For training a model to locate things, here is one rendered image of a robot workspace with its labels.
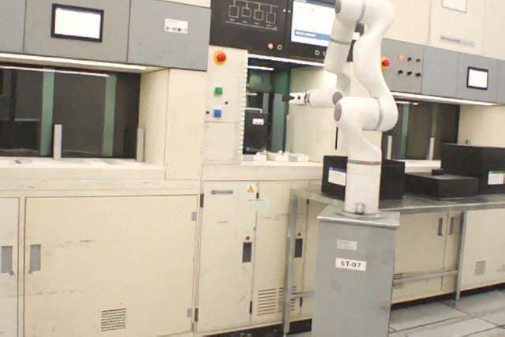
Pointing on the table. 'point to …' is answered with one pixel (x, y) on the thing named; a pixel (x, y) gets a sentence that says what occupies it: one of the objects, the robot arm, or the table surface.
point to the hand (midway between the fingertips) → (289, 99)
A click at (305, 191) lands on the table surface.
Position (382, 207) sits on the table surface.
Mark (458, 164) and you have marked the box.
